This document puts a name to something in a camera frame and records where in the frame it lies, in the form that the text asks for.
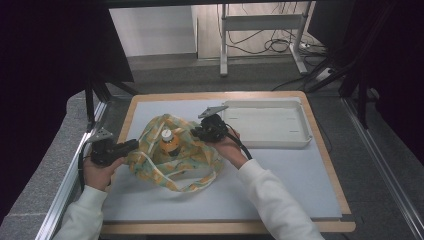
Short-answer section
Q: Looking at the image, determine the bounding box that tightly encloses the person's right hand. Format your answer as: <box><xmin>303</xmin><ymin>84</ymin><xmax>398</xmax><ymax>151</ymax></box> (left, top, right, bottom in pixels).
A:
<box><xmin>207</xmin><ymin>127</ymin><xmax>250</xmax><ymax>170</ymax></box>

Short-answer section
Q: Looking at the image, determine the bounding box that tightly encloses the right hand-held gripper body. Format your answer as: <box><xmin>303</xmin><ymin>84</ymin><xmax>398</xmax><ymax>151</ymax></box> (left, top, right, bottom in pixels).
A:
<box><xmin>197</xmin><ymin>104</ymin><xmax>232</xmax><ymax>143</ymax></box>

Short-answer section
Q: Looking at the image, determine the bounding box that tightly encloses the person's left hand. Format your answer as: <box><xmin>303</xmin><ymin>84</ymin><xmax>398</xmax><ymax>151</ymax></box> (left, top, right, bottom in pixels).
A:
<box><xmin>82</xmin><ymin>155</ymin><xmax>126</xmax><ymax>193</ymax></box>

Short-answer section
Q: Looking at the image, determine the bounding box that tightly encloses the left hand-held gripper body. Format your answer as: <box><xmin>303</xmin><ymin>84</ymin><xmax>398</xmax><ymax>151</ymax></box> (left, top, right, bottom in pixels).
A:
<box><xmin>87</xmin><ymin>127</ymin><xmax>122</xmax><ymax>167</ymax></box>

